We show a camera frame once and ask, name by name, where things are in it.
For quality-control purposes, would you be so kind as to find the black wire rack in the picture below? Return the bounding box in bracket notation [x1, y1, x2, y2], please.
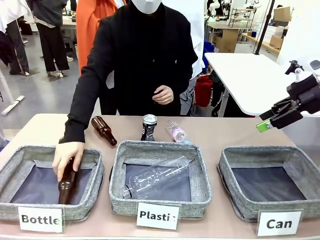
[228, 6, 256, 29]

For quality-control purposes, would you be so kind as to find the white sign Can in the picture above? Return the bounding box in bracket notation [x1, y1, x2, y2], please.
[256, 209, 304, 237]

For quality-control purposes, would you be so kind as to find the person's left hand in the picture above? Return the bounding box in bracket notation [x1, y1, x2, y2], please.
[152, 84, 175, 106]

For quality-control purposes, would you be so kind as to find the white table leg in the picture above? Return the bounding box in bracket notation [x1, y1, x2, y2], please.
[0, 67, 26, 116]

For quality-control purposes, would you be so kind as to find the grey fabric basket Bottle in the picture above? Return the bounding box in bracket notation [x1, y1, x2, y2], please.
[0, 145, 105, 222]

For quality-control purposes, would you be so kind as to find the small plastic bottle purple label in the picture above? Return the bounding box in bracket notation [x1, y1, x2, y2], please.
[165, 120, 192, 146]

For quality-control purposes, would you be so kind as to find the orange garment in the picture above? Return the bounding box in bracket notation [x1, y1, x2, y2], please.
[75, 0, 127, 74]

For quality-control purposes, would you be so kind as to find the person's torso black sweater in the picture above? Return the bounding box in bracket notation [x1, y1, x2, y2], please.
[94, 0, 199, 116]

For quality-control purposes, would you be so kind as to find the black pole stand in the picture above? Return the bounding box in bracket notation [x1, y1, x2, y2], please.
[253, 0, 276, 56]

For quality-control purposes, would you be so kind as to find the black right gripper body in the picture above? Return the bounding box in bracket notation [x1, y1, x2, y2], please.
[286, 74, 320, 115]

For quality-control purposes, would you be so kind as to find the small cardboard box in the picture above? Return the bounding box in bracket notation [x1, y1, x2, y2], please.
[269, 34, 285, 50]

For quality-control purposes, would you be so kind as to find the large clear plastic bottle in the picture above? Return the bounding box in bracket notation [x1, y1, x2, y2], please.
[122, 155, 191, 200]

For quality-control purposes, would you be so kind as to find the wooden background desk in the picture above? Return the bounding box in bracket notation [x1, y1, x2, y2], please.
[206, 21, 252, 54]

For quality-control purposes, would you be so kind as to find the person's left forearm black sleeve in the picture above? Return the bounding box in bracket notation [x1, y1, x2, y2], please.
[171, 47, 199, 101]

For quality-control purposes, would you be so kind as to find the white sign Bottle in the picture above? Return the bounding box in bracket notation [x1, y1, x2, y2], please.
[17, 206, 65, 233]

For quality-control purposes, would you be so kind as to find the red bag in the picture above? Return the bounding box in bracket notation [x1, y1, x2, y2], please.
[194, 74, 214, 108]

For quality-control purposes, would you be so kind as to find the brown glass bottle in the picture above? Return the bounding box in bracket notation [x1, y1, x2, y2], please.
[57, 157, 82, 205]
[90, 116, 118, 147]

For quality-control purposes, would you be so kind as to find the grey fabric basket Plastic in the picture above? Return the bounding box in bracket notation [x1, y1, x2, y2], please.
[108, 140, 213, 221]

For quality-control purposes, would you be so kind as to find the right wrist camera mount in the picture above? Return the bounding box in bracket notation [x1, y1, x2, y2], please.
[284, 59, 320, 84]

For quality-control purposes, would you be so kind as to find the crushed black Pepsi can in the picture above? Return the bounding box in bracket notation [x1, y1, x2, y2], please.
[140, 114, 159, 142]

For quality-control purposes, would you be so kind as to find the person's right hand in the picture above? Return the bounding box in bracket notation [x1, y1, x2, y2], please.
[52, 141, 86, 182]

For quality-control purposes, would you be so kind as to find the person's right forearm black sleeve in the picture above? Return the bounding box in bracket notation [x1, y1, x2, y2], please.
[58, 72, 102, 145]

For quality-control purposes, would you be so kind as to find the white sign Plastic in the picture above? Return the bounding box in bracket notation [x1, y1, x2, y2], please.
[136, 201, 182, 231]

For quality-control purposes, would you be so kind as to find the bystander in white top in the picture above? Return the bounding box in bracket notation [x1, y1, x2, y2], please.
[0, 0, 33, 76]

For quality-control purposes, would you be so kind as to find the grey fabric basket Can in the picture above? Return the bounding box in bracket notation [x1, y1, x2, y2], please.
[216, 145, 320, 222]

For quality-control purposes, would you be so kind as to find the bystander in black trousers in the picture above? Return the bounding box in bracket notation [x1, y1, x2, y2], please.
[25, 0, 75, 77]

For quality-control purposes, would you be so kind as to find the large cardboard box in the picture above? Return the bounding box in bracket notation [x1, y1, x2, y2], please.
[273, 6, 292, 23]

